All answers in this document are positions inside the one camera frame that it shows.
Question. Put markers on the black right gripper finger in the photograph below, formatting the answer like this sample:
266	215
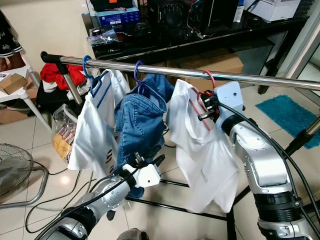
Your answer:
207	98
206	117

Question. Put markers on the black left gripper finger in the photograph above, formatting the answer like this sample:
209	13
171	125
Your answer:
159	160
151	152

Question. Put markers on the red plastic clothes hanger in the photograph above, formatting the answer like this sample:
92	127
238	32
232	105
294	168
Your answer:
213	81

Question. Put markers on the blue plastic hanger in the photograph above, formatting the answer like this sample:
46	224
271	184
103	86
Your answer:
135	71
84	67

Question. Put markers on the blue denim jeans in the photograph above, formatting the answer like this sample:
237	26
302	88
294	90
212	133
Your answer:
137	125

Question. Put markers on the black rack base bar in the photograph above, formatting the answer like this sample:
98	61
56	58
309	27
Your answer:
165	206

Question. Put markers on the white shirt blue trim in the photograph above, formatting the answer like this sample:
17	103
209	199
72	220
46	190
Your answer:
90	130

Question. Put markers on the black desk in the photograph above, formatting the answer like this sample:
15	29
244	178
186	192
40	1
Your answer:
225	36

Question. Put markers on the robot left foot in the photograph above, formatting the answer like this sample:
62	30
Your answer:
132	235

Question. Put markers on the teal floor mat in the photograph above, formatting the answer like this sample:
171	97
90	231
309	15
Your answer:
290	115

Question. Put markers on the clear plastic bag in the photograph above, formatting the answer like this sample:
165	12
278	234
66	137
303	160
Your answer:
65	140

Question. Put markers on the silver metal pole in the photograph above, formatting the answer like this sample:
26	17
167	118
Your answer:
297	142
70	82

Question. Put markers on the black computer tower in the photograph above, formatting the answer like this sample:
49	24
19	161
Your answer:
175	15

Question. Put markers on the white computer case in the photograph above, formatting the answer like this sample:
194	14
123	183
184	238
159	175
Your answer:
272	10

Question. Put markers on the blue cardboard box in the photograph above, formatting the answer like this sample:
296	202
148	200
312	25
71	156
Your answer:
120	17

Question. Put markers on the clear bag of parts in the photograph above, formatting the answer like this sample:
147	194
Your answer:
102	37

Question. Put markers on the red cloth pile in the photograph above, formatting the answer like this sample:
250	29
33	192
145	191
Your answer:
50	75

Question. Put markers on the grey floor fan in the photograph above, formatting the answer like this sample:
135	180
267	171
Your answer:
12	170

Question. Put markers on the white plastic stool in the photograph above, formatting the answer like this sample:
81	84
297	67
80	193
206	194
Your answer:
30	90

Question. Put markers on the flat brown cardboard box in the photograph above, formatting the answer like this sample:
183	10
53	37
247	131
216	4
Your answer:
10	116

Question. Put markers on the black box orange label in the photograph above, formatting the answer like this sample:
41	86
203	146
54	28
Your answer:
107	4

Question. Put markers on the small open cardboard box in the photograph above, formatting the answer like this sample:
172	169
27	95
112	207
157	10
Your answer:
12	83

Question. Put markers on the black garment white trim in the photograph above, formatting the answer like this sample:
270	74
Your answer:
7	42

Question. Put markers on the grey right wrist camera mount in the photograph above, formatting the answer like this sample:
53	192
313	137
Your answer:
229	100

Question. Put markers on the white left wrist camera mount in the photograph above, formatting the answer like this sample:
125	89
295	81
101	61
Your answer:
149	176

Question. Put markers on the chrome clothes rail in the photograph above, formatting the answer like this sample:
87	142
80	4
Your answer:
170	70

